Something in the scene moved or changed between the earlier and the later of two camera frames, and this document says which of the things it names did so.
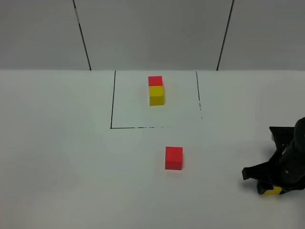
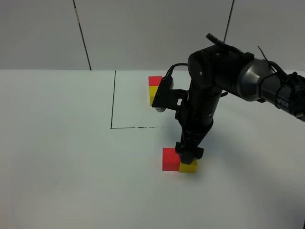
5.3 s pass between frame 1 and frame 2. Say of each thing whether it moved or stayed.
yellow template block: stayed
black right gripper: moved
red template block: stayed
